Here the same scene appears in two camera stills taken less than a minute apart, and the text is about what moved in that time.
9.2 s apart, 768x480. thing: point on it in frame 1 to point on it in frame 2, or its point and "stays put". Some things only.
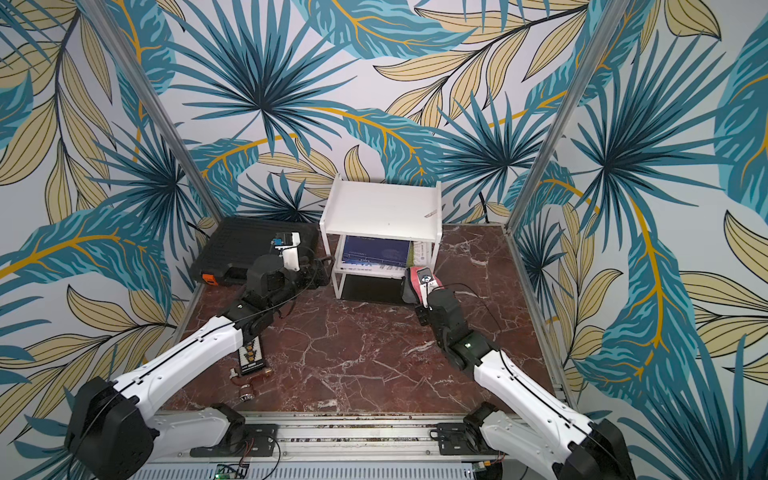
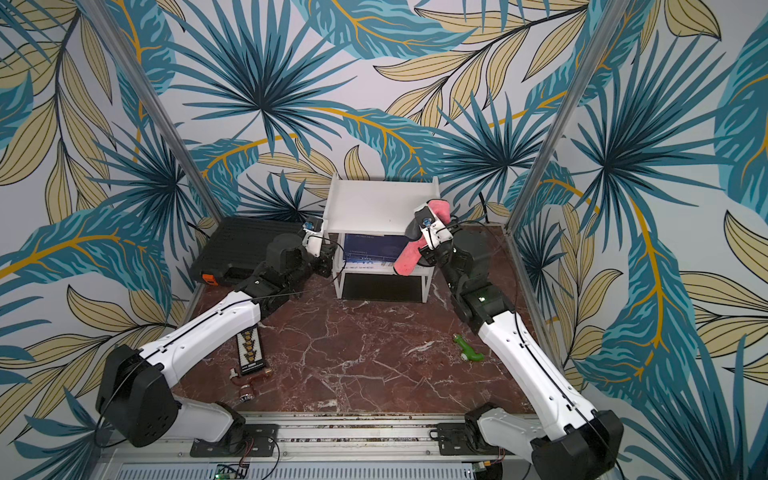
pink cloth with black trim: x=412 y=292 to x=407 y=262
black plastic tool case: x=231 y=243 stays put
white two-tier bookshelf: x=411 y=210 stays put
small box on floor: x=251 y=357 stays put
